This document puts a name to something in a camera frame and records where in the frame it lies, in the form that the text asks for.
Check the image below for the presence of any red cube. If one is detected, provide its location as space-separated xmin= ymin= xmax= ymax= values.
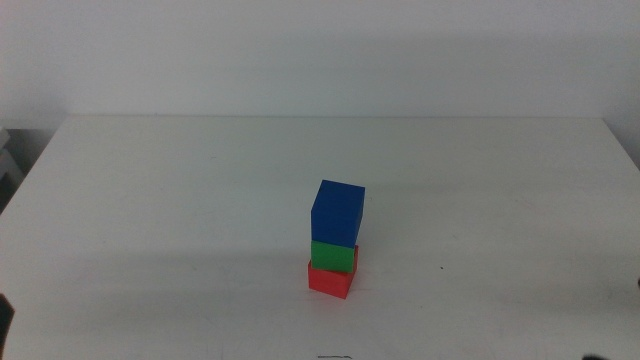
xmin=307 ymin=244 xmax=361 ymax=301

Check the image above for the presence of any green cube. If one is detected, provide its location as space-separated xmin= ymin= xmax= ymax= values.
xmin=310 ymin=239 xmax=358 ymax=274

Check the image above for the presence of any blue cube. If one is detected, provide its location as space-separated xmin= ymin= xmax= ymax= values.
xmin=310 ymin=179 xmax=367 ymax=250

